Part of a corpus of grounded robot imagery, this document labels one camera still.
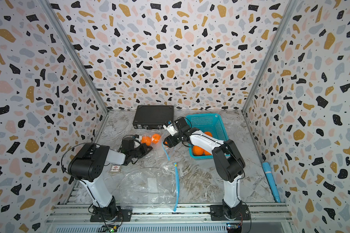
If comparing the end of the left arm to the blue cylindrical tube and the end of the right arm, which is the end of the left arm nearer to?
the end of the right arm

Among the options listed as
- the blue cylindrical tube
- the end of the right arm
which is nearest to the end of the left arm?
the end of the right arm

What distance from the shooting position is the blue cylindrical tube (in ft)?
2.74

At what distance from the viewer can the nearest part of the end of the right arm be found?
2.31 ft

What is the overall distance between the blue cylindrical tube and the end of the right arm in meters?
0.57

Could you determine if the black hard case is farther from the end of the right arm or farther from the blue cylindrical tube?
the blue cylindrical tube

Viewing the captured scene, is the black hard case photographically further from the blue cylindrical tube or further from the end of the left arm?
the blue cylindrical tube
